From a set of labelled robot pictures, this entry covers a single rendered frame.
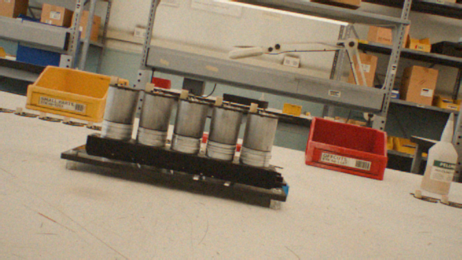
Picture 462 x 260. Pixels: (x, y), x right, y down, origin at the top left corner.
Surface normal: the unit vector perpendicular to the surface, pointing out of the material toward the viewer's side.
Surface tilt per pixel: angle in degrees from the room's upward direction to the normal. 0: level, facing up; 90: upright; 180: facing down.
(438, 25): 90
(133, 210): 0
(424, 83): 89
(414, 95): 89
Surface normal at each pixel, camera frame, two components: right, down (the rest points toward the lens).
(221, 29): -0.07, 0.07
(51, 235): 0.19, -0.98
